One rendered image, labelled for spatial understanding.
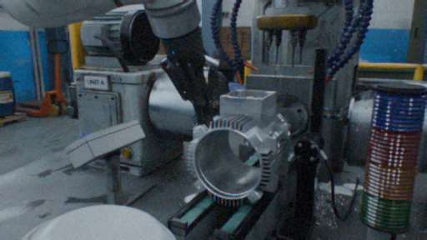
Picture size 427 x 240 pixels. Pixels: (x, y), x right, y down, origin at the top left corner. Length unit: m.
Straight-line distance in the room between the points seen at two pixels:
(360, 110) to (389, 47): 5.31
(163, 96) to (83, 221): 0.86
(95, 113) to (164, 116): 0.27
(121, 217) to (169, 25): 0.38
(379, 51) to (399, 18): 0.53
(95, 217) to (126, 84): 0.92
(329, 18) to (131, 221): 1.09
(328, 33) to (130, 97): 0.70
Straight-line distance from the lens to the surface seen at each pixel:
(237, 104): 0.79
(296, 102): 1.18
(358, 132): 0.95
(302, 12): 1.07
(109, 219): 0.30
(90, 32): 1.31
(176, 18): 0.60
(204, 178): 0.80
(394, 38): 6.25
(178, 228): 0.72
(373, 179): 0.51
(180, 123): 1.11
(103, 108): 1.26
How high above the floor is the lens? 1.28
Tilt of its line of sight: 14 degrees down
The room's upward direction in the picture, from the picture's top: straight up
